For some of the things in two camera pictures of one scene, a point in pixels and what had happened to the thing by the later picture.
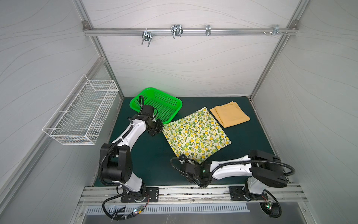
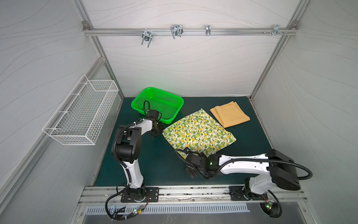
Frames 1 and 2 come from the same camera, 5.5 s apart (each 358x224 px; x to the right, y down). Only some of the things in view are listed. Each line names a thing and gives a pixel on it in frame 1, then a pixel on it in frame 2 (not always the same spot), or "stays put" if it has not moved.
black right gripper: x=185 y=168 → x=191 y=164
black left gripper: x=159 y=128 stays put
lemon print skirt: x=197 y=135 stays put
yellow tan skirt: x=230 y=114 stays put
